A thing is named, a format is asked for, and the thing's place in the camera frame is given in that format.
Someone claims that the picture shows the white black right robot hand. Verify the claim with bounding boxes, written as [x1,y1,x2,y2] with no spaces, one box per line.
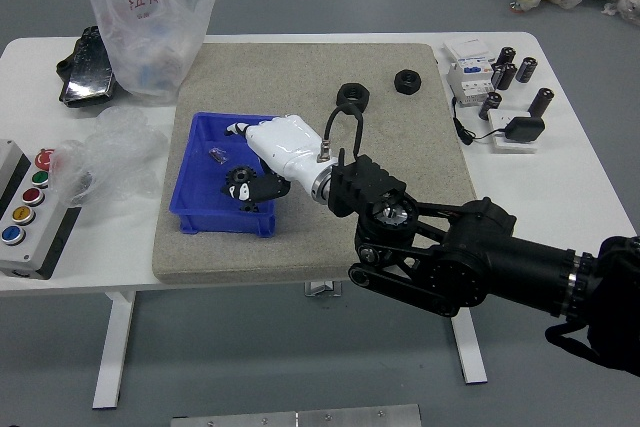
[221,115,336,204]

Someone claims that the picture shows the big black gear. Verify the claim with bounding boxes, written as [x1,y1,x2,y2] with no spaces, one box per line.
[224,166,259,189]

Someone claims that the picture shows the big black nut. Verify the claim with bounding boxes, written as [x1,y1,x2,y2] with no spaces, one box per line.
[336,81,371,113]

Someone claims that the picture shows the blue plastic box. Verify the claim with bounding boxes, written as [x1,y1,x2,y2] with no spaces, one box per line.
[168,111,279,238]

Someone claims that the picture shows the small black nut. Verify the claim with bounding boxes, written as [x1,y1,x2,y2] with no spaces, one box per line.
[393,68,423,94]

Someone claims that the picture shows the grey button control box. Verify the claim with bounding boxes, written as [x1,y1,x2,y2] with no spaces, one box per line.
[0,139,84,281]

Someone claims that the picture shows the grey-brown mat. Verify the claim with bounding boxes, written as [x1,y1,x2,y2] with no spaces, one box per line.
[151,42,481,284]

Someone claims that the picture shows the white plastic bag red print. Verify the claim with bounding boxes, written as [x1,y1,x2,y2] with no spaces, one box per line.
[89,0,232,107]

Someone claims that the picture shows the clear bubble wrap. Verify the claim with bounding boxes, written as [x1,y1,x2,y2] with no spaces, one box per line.
[52,106,169,208]

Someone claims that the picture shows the white circuit breaker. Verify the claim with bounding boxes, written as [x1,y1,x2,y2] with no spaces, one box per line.
[445,60,496,108]

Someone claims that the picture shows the white carton blue print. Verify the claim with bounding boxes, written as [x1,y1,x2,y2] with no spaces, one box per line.
[443,36,494,66]

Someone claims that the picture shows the black plastic tray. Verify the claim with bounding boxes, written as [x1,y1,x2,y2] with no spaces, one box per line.
[55,25,117,108]

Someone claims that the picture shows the white power socket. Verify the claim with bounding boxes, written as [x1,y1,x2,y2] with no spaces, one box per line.
[487,109,540,154]

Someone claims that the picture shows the black plug adapter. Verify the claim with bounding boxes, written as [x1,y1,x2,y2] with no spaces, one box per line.
[505,116,546,143]

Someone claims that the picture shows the white table leg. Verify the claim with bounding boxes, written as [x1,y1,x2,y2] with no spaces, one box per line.
[447,306,489,386]
[92,290,137,411]

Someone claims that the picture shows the large metal floor plate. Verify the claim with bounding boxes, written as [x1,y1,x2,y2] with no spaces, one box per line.
[170,403,422,427]

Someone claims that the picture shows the metal bracket under table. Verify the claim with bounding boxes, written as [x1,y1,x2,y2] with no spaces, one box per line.
[303,279,344,298]

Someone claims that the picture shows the black adapter cord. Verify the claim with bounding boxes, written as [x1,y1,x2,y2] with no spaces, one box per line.
[451,95,509,146]

